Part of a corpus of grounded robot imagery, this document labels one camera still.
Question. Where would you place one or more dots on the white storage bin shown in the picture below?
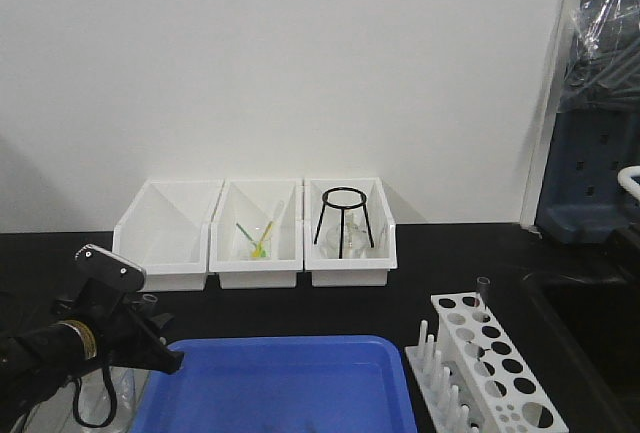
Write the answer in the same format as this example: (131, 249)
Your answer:
(256, 235)
(371, 270)
(165, 230)

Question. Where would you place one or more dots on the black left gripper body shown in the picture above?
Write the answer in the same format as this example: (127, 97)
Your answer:
(88, 327)

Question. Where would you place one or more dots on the white storage bin left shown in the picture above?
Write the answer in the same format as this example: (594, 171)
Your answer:
(165, 230)

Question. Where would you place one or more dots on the white storage bin right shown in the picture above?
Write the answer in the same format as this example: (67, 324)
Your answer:
(371, 270)

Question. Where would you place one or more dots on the yellow green droppers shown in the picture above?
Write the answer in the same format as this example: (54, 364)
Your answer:
(259, 248)

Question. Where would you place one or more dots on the white wire holder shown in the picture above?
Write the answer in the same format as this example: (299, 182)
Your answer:
(628, 179)

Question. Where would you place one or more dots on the blue plastic tray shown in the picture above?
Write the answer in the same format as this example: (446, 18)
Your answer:
(352, 383)

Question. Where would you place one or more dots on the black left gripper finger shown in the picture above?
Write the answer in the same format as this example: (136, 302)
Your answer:
(142, 348)

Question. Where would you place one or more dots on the glass test tube in rack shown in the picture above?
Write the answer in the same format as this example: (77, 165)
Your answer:
(483, 285)

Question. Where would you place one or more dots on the black sink basin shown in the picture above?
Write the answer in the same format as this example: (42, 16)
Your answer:
(597, 321)

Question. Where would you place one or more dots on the clear glass test tube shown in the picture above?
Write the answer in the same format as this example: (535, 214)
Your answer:
(148, 302)

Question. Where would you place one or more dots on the white storage bin middle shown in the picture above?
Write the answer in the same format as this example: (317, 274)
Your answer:
(256, 235)

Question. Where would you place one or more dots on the glass flask in bin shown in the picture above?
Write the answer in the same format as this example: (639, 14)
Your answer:
(346, 240)

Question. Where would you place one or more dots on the blue grey pegboard rack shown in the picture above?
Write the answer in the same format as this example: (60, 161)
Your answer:
(581, 201)

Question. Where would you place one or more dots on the clear plastic bag of pegs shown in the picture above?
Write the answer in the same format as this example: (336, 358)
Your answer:
(603, 66)

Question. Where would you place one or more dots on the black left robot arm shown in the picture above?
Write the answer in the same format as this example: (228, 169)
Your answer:
(28, 376)

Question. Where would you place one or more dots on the clear glass beaker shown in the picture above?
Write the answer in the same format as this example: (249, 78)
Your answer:
(98, 408)

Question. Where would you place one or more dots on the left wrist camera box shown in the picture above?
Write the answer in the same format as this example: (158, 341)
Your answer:
(110, 269)

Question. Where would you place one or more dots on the black wire tripod stand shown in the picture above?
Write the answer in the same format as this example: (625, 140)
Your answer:
(335, 202)

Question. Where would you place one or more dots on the white test tube rack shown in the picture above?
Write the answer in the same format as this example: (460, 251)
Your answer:
(472, 377)

